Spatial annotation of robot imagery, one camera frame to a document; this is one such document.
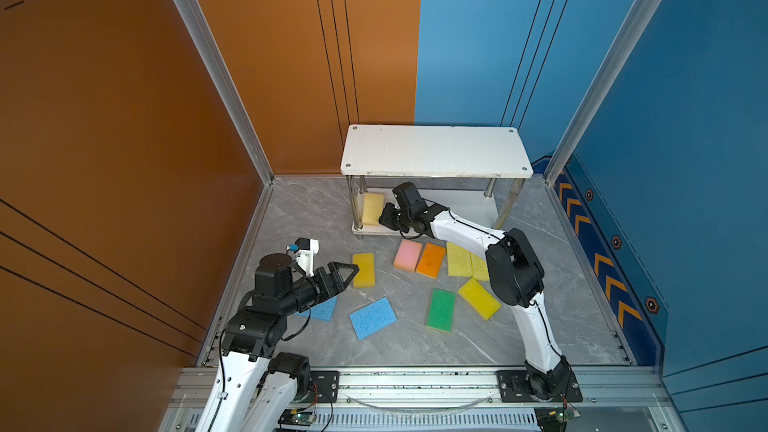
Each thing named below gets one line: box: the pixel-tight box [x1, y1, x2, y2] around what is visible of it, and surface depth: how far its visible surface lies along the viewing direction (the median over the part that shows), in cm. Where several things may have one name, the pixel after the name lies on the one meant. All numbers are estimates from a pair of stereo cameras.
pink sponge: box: [394, 239, 422, 273], surface depth 98 cm
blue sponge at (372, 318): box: [349, 297, 398, 340], surface depth 85 cm
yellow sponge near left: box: [352, 252, 376, 288], surface depth 95 cm
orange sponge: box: [416, 242, 446, 279], surface depth 97 cm
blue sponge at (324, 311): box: [294, 296, 338, 322], surface depth 86 cm
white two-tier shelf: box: [340, 125, 534, 240], surface depth 82 cm
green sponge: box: [426, 288, 456, 332], surface depth 87 cm
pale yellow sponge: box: [362, 192, 384, 226], surface depth 98 cm
